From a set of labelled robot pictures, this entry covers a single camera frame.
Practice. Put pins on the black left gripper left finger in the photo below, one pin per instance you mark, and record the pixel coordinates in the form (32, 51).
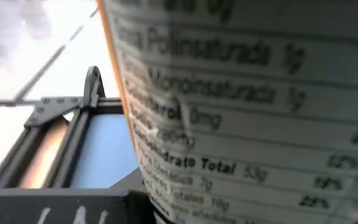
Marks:
(57, 205)

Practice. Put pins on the yellow raisin bran cereal box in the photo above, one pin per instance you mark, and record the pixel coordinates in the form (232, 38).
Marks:
(244, 124)

